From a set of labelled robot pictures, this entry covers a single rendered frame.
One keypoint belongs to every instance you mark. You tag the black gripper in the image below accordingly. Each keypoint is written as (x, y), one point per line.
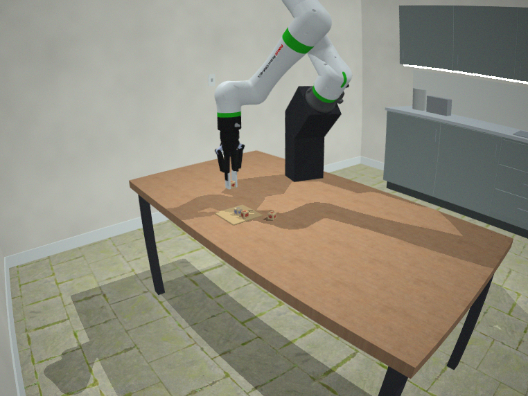
(231, 149)

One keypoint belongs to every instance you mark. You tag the beige square mat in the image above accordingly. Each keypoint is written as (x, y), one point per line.
(233, 219)

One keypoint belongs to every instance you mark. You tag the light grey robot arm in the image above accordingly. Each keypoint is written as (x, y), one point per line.
(307, 34)

